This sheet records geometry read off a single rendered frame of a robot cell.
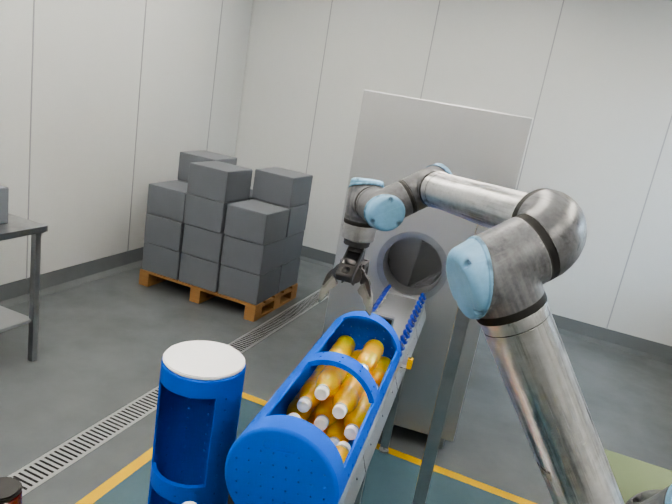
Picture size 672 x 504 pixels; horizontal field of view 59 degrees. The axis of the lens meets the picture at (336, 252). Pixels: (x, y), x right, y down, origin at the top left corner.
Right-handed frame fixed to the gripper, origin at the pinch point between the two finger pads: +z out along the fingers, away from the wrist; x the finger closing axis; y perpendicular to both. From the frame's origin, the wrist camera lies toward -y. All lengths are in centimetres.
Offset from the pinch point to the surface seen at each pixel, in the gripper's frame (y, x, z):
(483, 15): 479, 19, -145
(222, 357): 23, 44, 37
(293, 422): -32.9, -0.1, 17.3
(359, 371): 5.7, -6.6, 19.4
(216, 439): 11, 38, 60
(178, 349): 19, 60, 37
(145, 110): 341, 291, -9
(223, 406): 12, 37, 48
